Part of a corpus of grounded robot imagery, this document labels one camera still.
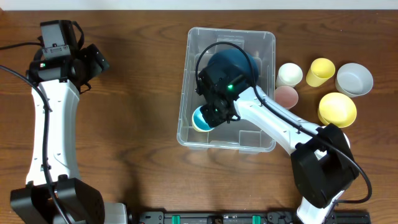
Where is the pink cup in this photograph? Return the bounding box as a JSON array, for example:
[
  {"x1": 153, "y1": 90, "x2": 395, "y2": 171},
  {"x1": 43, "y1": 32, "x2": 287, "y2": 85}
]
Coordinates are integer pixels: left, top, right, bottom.
[{"x1": 274, "y1": 86, "x2": 299, "y2": 110}]

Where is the light blue cup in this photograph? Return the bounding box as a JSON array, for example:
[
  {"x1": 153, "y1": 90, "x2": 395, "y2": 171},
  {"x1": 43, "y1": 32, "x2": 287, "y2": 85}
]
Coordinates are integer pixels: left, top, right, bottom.
[{"x1": 192, "y1": 106, "x2": 215, "y2": 131}]

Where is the clear plastic storage container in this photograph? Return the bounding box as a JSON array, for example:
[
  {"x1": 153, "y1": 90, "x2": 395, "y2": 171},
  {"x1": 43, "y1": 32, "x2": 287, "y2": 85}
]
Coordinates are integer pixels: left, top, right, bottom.
[{"x1": 177, "y1": 27, "x2": 276, "y2": 154}]

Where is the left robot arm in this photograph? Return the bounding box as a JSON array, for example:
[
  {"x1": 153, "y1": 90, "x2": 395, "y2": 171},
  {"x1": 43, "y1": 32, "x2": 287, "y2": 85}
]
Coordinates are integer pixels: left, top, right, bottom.
[{"x1": 10, "y1": 20, "x2": 129, "y2": 223}]

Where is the cream cup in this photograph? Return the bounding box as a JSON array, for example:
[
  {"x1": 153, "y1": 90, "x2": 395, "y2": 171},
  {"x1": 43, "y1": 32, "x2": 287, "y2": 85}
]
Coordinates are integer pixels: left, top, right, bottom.
[{"x1": 275, "y1": 63, "x2": 303, "y2": 88}]

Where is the blue bowl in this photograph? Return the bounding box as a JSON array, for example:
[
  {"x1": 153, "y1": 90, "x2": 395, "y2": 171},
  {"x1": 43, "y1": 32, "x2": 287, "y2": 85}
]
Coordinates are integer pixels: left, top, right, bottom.
[{"x1": 208, "y1": 49, "x2": 259, "y2": 86}]

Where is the white small bowl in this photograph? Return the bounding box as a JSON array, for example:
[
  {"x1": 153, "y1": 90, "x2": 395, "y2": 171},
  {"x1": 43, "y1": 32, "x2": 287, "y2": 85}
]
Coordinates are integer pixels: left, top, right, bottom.
[{"x1": 343, "y1": 133, "x2": 351, "y2": 149}]

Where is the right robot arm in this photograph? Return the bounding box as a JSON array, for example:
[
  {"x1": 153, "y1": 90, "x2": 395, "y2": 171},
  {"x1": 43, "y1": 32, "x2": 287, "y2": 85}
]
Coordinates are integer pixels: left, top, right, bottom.
[{"x1": 192, "y1": 62, "x2": 359, "y2": 223}]

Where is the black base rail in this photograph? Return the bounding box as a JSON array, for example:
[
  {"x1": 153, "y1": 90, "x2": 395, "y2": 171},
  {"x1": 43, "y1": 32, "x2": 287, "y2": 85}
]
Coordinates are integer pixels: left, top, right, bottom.
[{"x1": 127, "y1": 210, "x2": 371, "y2": 224}]

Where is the yellow small bowl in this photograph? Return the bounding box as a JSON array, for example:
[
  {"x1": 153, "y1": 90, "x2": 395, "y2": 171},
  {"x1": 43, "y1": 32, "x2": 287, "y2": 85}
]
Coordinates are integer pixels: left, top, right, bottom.
[{"x1": 317, "y1": 92, "x2": 358, "y2": 128}]

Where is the grey small bowl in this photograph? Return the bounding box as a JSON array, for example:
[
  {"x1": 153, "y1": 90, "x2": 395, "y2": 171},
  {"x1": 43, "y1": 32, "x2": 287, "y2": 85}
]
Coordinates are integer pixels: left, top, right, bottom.
[{"x1": 335, "y1": 63, "x2": 374, "y2": 98}]

